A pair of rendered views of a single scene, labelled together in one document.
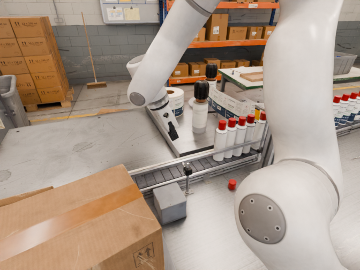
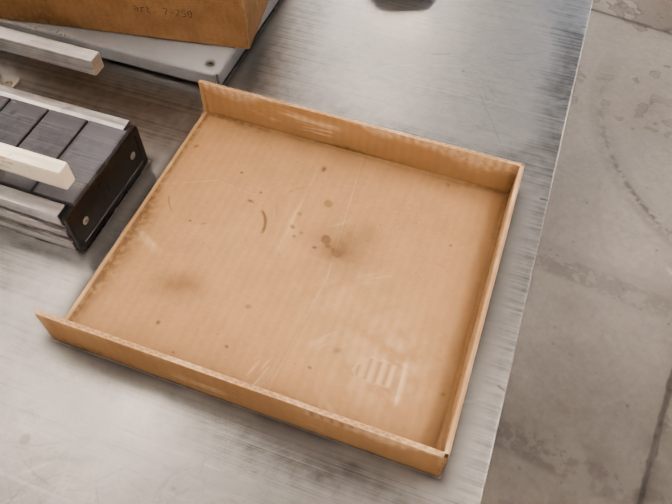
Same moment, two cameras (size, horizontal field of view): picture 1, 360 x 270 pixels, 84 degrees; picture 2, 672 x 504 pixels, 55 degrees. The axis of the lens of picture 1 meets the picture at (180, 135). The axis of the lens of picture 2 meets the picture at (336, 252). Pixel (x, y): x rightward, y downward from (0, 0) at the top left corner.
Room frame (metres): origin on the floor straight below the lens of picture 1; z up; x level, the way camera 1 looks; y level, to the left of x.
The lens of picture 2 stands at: (0.62, 0.84, 1.27)
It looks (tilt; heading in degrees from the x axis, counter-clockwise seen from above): 56 degrees down; 222
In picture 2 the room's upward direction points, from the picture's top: 1 degrees clockwise
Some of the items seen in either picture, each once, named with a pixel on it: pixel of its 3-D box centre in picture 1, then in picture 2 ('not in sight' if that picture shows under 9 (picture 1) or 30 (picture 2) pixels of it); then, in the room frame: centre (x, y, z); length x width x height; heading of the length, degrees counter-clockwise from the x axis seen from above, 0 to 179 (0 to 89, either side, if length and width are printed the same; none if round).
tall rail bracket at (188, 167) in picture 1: (185, 175); not in sight; (0.62, -0.02, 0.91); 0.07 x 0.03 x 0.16; 23
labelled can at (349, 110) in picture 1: (347, 108); not in sight; (1.12, -1.02, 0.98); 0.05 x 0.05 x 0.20
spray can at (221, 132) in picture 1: (220, 141); not in sight; (0.77, -0.19, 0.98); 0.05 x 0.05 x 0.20
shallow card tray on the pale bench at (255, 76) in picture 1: (257, 76); not in sight; (2.39, -0.92, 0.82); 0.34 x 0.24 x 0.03; 110
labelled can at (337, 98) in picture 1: (330, 112); not in sight; (1.06, -0.88, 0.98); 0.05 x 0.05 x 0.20
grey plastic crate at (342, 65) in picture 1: (321, 62); not in sight; (2.66, -1.80, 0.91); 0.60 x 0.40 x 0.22; 108
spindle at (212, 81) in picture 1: (210, 83); not in sight; (1.43, -0.22, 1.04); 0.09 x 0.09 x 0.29
